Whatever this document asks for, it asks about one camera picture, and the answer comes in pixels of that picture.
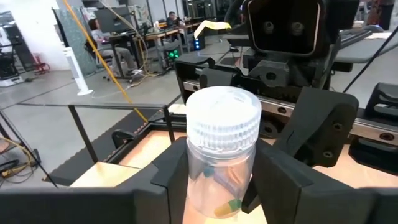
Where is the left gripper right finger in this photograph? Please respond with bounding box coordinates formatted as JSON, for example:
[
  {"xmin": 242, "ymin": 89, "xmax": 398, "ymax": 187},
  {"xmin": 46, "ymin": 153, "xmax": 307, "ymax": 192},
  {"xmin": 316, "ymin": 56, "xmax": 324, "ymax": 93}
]
[{"xmin": 241, "ymin": 139, "xmax": 379, "ymax": 224}]

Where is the computer with blue lights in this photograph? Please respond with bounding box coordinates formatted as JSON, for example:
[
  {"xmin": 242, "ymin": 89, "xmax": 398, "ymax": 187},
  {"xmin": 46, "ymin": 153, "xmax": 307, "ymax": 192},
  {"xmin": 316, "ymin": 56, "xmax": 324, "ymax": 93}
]
[{"xmin": 192, "ymin": 35, "xmax": 206, "ymax": 52}]

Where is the red cart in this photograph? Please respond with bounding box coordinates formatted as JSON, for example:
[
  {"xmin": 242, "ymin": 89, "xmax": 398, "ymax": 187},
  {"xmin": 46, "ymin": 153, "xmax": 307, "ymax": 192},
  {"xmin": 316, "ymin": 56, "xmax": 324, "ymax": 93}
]
[{"xmin": 30, "ymin": 52, "xmax": 50, "ymax": 75}]

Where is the white tower fan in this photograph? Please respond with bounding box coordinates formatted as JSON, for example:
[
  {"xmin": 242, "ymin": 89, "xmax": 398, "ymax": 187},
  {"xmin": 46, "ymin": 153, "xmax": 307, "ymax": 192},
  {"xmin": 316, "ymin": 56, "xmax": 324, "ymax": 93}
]
[{"xmin": 63, "ymin": 46, "xmax": 94, "ymax": 96}]

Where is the clear pill bottle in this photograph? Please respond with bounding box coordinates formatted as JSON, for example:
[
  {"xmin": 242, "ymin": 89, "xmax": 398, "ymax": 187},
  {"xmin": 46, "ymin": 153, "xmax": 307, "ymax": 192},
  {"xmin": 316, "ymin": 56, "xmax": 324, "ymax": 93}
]
[{"xmin": 185, "ymin": 86, "xmax": 262, "ymax": 220}]

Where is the wooden shelf black metal frame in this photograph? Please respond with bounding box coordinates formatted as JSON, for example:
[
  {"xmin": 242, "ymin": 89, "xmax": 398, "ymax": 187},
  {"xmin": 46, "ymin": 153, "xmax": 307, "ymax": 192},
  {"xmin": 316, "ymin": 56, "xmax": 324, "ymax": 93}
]
[{"xmin": 0, "ymin": 102, "xmax": 187, "ymax": 189}]

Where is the green patterned partition panel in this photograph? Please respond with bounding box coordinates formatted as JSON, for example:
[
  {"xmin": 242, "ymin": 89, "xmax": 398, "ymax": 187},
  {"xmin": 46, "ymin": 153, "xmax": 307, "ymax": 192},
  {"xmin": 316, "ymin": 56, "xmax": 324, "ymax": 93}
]
[{"xmin": 52, "ymin": 6, "xmax": 98, "ymax": 76}]

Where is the grey desk monitor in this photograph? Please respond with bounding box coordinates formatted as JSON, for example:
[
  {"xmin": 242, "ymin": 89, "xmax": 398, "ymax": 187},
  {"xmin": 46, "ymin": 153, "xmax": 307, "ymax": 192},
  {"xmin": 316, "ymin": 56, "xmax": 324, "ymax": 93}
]
[{"xmin": 94, "ymin": 7, "xmax": 135, "ymax": 34}]

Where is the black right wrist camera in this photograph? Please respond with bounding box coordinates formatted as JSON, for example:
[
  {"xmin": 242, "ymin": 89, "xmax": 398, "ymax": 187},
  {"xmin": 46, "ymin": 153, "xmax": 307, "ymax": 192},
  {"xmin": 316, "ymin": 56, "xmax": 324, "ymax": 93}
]
[{"xmin": 241, "ymin": 0, "xmax": 331, "ymax": 58}]

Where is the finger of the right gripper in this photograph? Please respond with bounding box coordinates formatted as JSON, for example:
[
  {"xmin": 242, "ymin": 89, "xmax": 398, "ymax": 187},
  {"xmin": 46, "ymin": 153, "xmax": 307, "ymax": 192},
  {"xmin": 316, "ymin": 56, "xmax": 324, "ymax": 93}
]
[
  {"xmin": 272, "ymin": 86, "xmax": 361, "ymax": 168},
  {"xmin": 198, "ymin": 67, "xmax": 243, "ymax": 91}
]

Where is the computer with green lights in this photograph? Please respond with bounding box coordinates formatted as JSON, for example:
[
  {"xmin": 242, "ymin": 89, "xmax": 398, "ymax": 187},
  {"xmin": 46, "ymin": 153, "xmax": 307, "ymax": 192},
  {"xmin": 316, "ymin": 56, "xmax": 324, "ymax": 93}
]
[{"xmin": 164, "ymin": 43, "xmax": 183, "ymax": 68}]

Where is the yellow hanging cable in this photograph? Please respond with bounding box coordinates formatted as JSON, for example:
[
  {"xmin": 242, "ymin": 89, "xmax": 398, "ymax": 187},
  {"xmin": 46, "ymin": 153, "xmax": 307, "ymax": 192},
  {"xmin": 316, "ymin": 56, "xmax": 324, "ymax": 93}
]
[{"xmin": 62, "ymin": 0, "xmax": 149, "ymax": 123}]

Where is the person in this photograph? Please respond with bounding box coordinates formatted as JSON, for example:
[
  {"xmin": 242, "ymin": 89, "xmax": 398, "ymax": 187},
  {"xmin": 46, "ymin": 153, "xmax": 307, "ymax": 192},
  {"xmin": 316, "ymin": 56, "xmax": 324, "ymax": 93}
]
[
  {"xmin": 88, "ymin": 17, "xmax": 138, "ymax": 76},
  {"xmin": 165, "ymin": 11, "xmax": 185, "ymax": 28}
]

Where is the black stand beam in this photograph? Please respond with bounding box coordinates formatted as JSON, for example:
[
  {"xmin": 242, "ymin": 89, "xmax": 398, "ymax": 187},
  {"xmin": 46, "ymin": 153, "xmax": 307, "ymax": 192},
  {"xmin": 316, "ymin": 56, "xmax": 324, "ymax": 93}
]
[{"xmin": 343, "ymin": 26, "xmax": 398, "ymax": 93}]

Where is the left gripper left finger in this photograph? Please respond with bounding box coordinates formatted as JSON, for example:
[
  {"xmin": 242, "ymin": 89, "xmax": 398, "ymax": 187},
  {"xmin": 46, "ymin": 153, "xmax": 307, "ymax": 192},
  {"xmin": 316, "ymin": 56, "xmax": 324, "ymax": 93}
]
[{"xmin": 119, "ymin": 138, "xmax": 189, "ymax": 224}]

